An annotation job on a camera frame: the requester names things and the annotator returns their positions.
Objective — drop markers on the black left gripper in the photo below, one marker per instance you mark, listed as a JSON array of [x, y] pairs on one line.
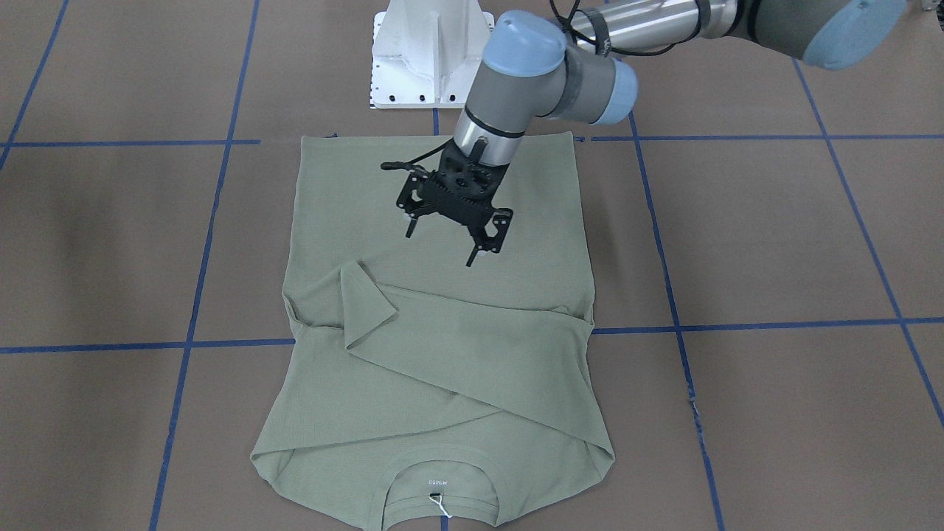
[[495, 228]]

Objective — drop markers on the olive green long-sleeve shirt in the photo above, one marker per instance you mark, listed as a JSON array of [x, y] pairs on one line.
[[417, 386]]

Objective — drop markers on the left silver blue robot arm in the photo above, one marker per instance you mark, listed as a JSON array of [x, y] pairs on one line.
[[570, 67]]

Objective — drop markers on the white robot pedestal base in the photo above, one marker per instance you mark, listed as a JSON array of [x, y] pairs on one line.
[[425, 54]]

